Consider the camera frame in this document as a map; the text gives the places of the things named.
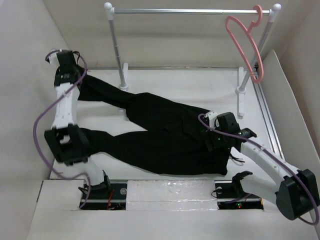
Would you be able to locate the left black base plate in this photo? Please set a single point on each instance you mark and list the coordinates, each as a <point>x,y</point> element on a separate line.
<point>113,198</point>

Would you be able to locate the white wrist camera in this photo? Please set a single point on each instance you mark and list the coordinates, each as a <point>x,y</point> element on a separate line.
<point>210,120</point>
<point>52,58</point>

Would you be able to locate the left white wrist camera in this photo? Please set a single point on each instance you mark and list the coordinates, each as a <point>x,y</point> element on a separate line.
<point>52,58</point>

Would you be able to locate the black trousers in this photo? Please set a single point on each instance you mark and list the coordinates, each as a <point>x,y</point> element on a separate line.
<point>170,141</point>

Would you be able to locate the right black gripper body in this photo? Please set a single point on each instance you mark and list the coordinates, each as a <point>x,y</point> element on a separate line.
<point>218,139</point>

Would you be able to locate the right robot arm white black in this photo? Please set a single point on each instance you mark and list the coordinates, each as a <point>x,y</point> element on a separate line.
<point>293,191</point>

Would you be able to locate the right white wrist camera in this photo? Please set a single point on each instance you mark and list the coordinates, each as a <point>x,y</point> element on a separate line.
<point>210,120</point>

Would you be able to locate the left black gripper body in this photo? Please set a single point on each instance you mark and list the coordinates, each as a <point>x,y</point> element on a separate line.
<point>78,69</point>

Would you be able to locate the aluminium rail right side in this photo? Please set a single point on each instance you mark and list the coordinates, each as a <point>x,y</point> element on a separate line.
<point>268,121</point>

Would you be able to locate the white metal clothes rack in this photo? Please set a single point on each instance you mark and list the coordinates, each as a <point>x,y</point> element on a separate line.
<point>143,35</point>

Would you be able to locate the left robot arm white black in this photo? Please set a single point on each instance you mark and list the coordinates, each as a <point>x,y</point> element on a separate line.
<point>67,142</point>

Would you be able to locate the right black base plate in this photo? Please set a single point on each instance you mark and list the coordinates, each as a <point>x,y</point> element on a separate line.
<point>230,197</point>

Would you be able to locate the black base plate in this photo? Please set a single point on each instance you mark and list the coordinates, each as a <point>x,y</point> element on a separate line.
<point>230,197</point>
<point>113,198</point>

